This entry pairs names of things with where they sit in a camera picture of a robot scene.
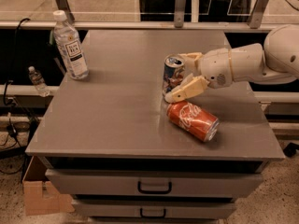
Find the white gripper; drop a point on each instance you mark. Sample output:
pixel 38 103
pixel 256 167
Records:
pixel 215 66

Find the blue silver redbull can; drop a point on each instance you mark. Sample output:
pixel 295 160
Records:
pixel 174 71

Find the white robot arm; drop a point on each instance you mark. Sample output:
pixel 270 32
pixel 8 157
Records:
pixel 275 61

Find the red coke can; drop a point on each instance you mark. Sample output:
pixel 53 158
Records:
pixel 193 119

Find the grey drawer cabinet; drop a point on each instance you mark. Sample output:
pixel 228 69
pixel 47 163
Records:
pixel 116 120

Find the large clear tea bottle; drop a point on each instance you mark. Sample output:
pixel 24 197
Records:
pixel 69 45

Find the small clear water bottle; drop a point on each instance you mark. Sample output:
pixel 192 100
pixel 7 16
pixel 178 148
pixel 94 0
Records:
pixel 39 82

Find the bottom grey drawer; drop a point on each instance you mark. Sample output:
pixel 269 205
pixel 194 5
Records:
pixel 136 220

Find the grey drawer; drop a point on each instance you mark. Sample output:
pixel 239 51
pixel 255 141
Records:
pixel 130 208
pixel 136 220
pixel 124 183

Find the middle grey drawer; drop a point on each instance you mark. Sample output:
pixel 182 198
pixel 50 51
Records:
pixel 130 208

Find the top grey drawer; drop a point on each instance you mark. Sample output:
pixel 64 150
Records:
pixel 124 183

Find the brown cardboard box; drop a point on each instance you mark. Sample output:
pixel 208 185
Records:
pixel 40 196

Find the middle metal bracket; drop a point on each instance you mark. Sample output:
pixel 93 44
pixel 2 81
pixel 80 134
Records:
pixel 179 13

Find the metal bracket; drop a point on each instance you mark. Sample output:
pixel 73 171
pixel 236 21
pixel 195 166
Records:
pixel 256 15
pixel 179 13
pixel 63 5

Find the right metal bracket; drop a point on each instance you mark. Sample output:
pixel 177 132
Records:
pixel 256 15

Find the black top drawer handle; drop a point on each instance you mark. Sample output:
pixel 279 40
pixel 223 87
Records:
pixel 154 189

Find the black drawer handle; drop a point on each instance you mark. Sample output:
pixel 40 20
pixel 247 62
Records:
pixel 152 213
pixel 154 189

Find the black middle drawer handle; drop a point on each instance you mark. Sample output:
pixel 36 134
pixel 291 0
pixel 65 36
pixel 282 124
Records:
pixel 152 213

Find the left metal bracket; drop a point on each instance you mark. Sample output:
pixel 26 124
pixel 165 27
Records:
pixel 63 5

